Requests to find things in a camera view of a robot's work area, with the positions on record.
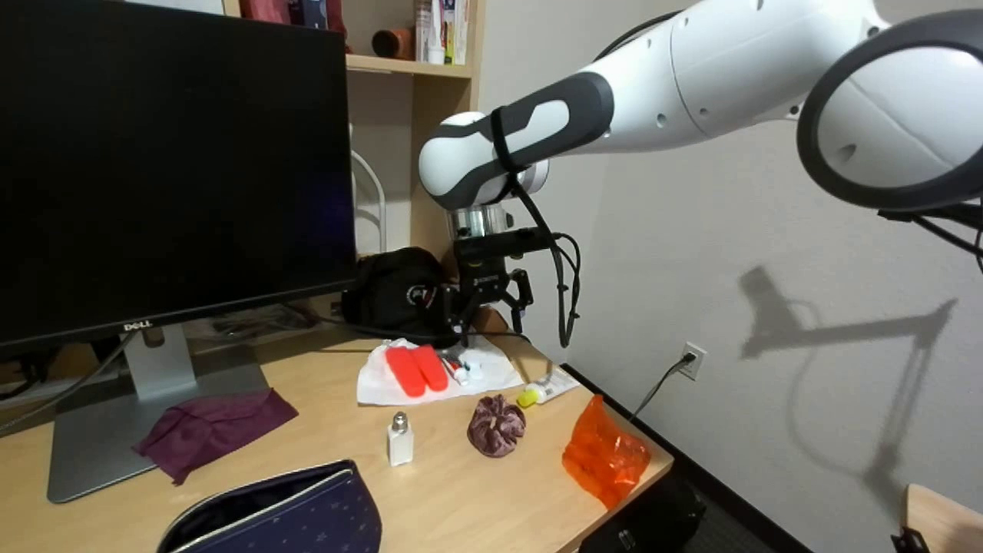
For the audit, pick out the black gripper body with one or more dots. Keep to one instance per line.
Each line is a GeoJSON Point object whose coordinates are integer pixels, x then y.
{"type": "Point", "coordinates": [493, 278]}

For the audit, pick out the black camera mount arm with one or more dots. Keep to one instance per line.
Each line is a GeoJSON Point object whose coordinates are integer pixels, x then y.
{"type": "Point", "coordinates": [941, 219]}

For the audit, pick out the maroon scrunchie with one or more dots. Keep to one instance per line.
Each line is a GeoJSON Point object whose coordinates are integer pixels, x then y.
{"type": "Point", "coordinates": [494, 425]}

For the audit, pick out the white wall outlet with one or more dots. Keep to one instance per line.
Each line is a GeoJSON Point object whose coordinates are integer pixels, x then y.
{"type": "Point", "coordinates": [694, 364]}

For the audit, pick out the white printed box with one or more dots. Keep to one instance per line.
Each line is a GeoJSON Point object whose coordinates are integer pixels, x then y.
{"type": "Point", "coordinates": [457, 31]}

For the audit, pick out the wooden shelf unit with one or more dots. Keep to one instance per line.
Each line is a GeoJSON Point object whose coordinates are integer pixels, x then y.
{"type": "Point", "coordinates": [393, 134]}

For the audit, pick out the light wooden side table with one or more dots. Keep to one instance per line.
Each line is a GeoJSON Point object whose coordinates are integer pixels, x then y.
{"type": "Point", "coordinates": [953, 524]}

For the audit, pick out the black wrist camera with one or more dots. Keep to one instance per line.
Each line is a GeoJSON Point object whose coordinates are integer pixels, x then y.
{"type": "Point", "coordinates": [509, 244]}

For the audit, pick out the purple cloth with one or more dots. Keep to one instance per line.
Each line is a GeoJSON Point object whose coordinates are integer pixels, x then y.
{"type": "Point", "coordinates": [203, 425]}

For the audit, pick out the black computer monitor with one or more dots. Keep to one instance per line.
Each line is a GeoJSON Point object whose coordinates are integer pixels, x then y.
{"type": "Point", "coordinates": [174, 154]}

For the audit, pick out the orange plastic bag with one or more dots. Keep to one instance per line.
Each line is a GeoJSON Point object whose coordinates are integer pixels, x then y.
{"type": "Point", "coordinates": [604, 455]}

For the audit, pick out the navy zipper pouch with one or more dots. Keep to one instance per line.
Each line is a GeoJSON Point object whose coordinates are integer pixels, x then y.
{"type": "Point", "coordinates": [296, 518]}

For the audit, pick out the black baseball cap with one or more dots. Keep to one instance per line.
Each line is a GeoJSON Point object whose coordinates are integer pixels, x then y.
{"type": "Point", "coordinates": [393, 295]}

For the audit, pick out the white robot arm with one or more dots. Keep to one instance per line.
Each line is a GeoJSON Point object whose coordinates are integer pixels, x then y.
{"type": "Point", "coordinates": [694, 72]}

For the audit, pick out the silver monitor stand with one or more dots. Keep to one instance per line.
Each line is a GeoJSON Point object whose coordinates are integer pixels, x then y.
{"type": "Point", "coordinates": [158, 364]}

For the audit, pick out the dark round roll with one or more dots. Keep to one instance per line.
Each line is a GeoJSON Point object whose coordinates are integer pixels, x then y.
{"type": "Point", "coordinates": [388, 45]}

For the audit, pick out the small white bottle silver cap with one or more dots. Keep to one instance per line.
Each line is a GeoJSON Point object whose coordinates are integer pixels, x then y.
{"type": "Point", "coordinates": [399, 447]}

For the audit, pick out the white paper towel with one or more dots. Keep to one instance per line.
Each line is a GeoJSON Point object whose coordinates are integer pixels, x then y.
{"type": "Point", "coordinates": [378, 385]}

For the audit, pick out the white tube yellow cap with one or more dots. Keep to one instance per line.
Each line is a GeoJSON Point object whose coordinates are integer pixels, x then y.
{"type": "Point", "coordinates": [553, 389]}

